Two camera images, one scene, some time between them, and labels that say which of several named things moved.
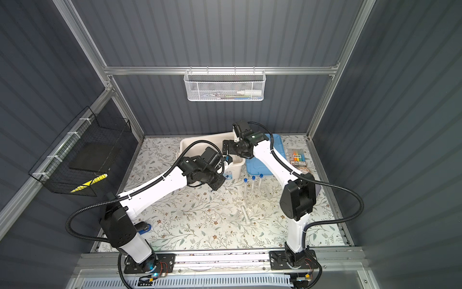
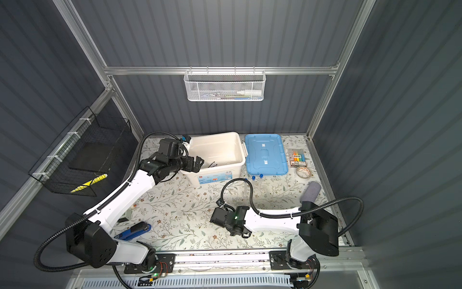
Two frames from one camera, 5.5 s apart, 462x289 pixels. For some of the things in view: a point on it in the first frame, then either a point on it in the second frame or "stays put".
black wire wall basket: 81,159 stays put
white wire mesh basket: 225,85 stays put
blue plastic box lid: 255,166 stays put
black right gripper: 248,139 → 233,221
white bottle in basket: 250,92 stays put
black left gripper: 217,185 → 189,167
